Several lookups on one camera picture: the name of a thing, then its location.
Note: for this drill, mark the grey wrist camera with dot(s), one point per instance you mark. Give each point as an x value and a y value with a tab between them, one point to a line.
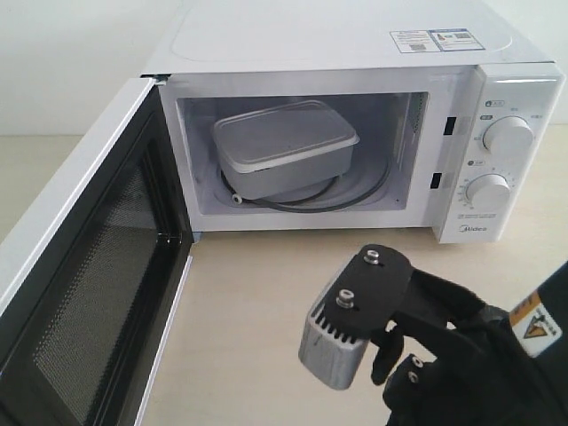
331	356

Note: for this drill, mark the white lidded plastic container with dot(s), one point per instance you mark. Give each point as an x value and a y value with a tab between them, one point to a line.
280	149

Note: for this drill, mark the blue white label sticker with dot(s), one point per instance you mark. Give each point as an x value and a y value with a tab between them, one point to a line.
436	40

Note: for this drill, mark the white microwave door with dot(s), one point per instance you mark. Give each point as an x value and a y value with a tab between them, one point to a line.
92	273

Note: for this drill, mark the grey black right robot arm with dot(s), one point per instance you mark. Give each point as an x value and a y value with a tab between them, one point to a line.
539	326

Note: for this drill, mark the white Midea microwave oven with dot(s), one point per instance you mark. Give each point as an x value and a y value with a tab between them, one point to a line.
426	112

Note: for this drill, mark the upper white power knob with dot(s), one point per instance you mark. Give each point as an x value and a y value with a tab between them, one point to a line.
508	135

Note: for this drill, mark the glass turntable plate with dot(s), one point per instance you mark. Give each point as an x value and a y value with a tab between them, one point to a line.
361	182

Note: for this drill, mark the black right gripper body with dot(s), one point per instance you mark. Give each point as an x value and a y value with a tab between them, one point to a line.
451	359

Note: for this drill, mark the lower white timer knob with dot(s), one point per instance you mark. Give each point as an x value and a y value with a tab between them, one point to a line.
490	191

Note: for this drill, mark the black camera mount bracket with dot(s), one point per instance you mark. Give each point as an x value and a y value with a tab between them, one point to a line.
368	291

